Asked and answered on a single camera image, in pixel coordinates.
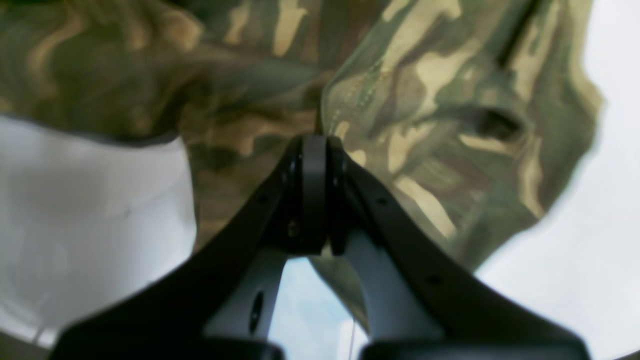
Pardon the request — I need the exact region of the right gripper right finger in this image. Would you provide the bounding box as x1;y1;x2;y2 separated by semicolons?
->
326;137;590;360

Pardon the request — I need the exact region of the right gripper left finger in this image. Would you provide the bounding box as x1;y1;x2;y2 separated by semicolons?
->
50;135;329;360

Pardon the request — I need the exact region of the camouflage t-shirt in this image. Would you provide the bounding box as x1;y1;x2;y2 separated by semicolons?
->
0;0;606;336

